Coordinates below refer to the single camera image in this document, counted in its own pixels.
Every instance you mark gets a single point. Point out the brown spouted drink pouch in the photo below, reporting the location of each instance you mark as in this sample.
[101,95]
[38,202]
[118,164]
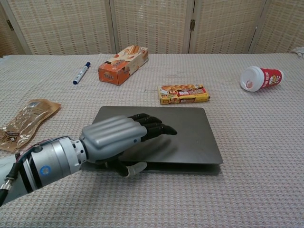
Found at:
[23,123]

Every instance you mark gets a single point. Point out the orange biscuit box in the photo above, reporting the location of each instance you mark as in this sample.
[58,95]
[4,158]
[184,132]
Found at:
[123,65]

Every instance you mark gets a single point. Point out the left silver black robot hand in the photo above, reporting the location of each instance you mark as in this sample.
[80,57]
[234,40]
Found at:
[114,140]

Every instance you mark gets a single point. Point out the woven folding screen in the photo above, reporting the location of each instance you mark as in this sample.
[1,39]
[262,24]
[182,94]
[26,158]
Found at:
[152,26]

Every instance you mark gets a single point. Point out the red white paper cup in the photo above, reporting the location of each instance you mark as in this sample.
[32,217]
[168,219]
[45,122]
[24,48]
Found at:
[261,78]

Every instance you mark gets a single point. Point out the beige woven tablecloth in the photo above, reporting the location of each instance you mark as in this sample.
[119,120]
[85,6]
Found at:
[152,142]

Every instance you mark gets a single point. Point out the yellow curry box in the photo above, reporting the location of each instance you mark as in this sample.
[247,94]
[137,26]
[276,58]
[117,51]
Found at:
[183,93]

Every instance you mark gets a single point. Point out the silver apple laptop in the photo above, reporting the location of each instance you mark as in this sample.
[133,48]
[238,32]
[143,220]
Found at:
[166,137]

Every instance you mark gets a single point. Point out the blue white marker pen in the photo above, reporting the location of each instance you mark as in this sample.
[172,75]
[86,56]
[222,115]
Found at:
[81,73]

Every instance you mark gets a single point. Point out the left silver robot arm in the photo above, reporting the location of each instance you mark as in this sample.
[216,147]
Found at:
[35,166]

